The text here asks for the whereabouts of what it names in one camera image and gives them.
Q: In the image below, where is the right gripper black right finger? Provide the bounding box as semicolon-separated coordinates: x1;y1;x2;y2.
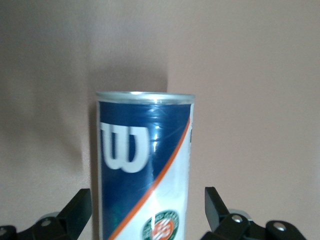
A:
203;186;309;240

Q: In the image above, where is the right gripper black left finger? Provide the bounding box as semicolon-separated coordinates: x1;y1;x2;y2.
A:
0;188;92;240

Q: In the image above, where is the white and blue tennis can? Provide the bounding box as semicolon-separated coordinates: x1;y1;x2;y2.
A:
95;91;196;240

